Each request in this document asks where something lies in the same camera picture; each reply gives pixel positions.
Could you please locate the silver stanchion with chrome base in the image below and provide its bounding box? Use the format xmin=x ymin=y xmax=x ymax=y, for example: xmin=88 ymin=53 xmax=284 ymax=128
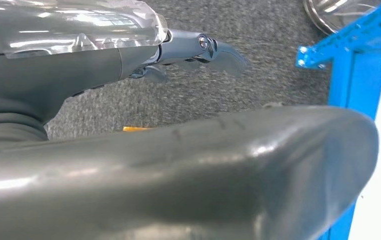
xmin=303 ymin=0 xmax=381 ymax=36

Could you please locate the blue metal shelf rack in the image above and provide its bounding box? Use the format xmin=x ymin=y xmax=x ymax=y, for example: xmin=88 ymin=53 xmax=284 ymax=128
xmin=295 ymin=0 xmax=381 ymax=240

